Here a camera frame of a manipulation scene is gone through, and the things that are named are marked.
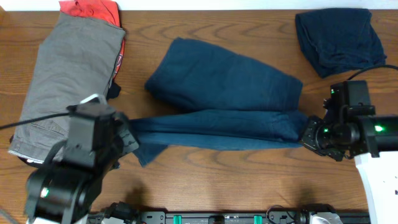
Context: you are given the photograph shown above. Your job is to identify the blue shorts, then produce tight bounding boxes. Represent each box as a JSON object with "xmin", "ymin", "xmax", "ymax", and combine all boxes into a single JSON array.
[{"xmin": 131, "ymin": 38, "xmax": 307, "ymax": 166}]

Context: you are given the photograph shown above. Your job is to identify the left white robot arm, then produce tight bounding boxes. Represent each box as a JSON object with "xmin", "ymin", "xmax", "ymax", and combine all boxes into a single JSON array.
[{"xmin": 24, "ymin": 103, "xmax": 139, "ymax": 223}]

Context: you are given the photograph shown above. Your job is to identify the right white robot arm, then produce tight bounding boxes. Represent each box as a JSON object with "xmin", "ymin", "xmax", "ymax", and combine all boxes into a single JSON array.
[{"xmin": 300, "ymin": 80, "xmax": 397, "ymax": 223}]

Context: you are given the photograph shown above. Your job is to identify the grey folded shorts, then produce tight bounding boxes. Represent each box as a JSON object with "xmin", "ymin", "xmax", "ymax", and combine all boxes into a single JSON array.
[{"xmin": 9, "ymin": 13, "xmax": 125, "ymax": 163}]

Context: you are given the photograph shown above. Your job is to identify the dark navy folded garment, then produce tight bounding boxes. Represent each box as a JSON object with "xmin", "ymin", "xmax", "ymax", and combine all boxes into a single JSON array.
[{"xmin": 295, "ymin": 8, "xmax": 387, "ymax": 78}]

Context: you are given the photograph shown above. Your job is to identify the red garment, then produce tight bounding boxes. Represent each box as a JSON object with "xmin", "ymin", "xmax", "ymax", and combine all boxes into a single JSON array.
[{"xmin": 58, "ymin": 0, "xmax": 126, "ymax": 80}]

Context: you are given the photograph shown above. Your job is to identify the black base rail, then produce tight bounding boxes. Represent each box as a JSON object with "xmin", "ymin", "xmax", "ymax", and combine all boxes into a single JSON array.
[{"xmin": 86, "ymin": 202, "xmax": 371, "ymax": 224}]

